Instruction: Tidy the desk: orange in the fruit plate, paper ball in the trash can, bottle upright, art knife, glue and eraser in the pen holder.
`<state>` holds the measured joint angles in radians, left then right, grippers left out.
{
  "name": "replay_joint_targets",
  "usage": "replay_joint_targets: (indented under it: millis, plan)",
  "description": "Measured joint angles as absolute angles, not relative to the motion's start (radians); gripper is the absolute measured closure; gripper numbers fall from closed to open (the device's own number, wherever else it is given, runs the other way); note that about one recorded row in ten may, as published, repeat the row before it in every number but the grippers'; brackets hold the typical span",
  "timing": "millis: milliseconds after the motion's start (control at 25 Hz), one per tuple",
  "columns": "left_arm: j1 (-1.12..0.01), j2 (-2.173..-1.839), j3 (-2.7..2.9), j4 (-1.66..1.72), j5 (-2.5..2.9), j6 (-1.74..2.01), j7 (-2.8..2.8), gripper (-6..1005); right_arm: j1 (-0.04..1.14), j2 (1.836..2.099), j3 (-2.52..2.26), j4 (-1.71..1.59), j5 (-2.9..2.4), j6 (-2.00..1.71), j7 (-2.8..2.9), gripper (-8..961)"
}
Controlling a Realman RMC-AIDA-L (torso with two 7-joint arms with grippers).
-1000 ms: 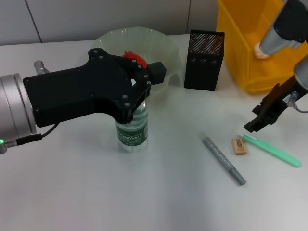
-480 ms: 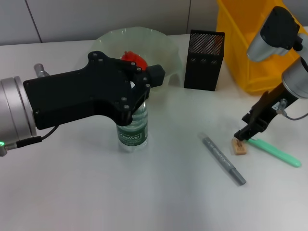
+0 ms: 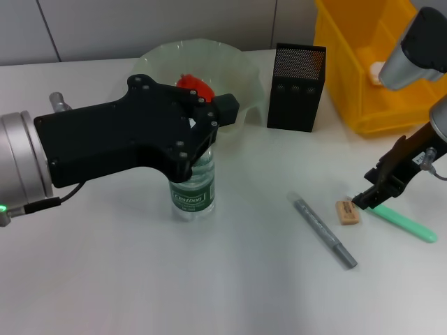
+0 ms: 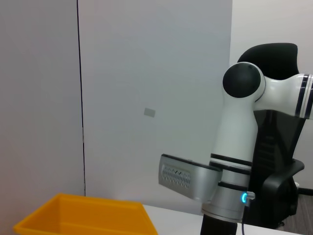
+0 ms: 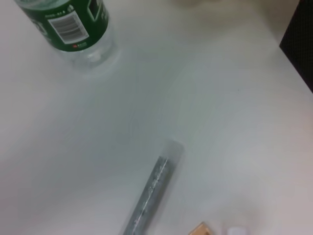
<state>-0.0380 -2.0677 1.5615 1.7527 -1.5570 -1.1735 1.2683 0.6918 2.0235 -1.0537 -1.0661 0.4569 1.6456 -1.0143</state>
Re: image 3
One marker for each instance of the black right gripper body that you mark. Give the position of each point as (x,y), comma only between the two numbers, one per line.
(408,160)

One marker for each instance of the black mesh pen holder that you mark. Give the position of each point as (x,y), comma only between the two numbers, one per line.
(293,104)

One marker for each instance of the green glass fruit bowl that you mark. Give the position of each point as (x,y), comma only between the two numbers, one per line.
(230,70)

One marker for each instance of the mint green retractable pen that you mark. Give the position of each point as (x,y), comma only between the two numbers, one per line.
(401,220)

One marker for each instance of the red tomato-shaped object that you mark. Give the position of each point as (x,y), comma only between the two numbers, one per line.
(190,83)

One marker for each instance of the yellow plastic storage bin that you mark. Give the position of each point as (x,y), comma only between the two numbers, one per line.
(349,70)

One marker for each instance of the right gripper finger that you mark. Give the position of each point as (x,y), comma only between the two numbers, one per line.
(373,197)
(375,174)

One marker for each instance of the grey glitter pen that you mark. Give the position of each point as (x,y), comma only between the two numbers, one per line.
(321,230)

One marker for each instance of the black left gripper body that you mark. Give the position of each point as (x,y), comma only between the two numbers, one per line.
(111,139)

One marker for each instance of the tan rectangular eraser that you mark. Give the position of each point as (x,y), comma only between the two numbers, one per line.
(347,213)

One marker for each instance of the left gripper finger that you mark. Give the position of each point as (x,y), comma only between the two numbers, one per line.
(227,110)
(197,150)

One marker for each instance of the clear water bottle green label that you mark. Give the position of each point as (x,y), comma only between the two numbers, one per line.
(192,202)

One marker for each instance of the white paper ball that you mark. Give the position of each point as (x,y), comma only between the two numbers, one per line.
(375,71)

